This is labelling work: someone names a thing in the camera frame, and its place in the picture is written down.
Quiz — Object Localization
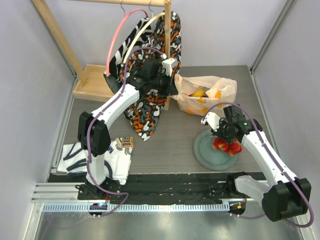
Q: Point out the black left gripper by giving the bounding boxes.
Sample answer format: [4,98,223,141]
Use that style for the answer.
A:
[150,70,179,96]

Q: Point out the fake strawberry bunch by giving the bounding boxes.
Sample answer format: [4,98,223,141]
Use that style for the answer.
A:
[212,137,243,157]

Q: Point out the translucent orange plastic bag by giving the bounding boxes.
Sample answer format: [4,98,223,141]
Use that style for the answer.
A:
[172,74,238,117]

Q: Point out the fake yellow apple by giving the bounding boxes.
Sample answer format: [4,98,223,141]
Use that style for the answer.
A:
[190,88,205,98]

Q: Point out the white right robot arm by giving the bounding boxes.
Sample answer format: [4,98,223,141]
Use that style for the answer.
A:
[201,102,314,228]

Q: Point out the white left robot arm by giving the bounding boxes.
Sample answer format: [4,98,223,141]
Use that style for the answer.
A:
[77,58,178,200]

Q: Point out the teal ceramic plate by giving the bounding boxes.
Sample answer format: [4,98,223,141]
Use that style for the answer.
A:
[193,130,238,172]

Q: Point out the orange camouflage patterned garment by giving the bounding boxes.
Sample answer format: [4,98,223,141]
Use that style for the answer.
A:
[119,11,182,141]

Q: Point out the black white zebra garment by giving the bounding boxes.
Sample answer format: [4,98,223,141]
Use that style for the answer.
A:
[103,17,153,94]

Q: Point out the cream clothes hanger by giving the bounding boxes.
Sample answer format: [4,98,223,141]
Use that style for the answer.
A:
[121,12,165,64]

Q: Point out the wooden clothes rack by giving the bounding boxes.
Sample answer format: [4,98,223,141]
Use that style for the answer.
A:
[31,0,173,111]

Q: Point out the pink clothes hanger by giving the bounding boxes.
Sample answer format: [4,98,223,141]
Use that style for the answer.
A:
[106,1,149,77]

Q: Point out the white printed t-shirt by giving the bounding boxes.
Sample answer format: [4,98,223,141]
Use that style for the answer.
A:
[57,136,134,186]

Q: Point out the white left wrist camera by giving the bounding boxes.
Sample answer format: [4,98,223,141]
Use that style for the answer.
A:
[161,58,178,77]

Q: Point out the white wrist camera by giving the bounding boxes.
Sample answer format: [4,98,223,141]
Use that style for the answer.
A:
[161,58,178,77]
[200,112,221,132]

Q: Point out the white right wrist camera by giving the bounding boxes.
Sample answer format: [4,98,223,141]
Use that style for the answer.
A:
[200,112,221,132]

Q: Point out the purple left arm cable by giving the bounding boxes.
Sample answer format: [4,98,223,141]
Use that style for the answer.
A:
[84,46,168,218]

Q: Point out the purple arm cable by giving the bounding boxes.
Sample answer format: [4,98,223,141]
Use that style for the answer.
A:
[203,101,315,228]
[84,46,168,218]

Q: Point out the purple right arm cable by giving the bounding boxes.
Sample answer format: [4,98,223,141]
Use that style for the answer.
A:
[203,101,315,228]

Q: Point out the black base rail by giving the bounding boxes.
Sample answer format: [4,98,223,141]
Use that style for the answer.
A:
[48,172,246,205]

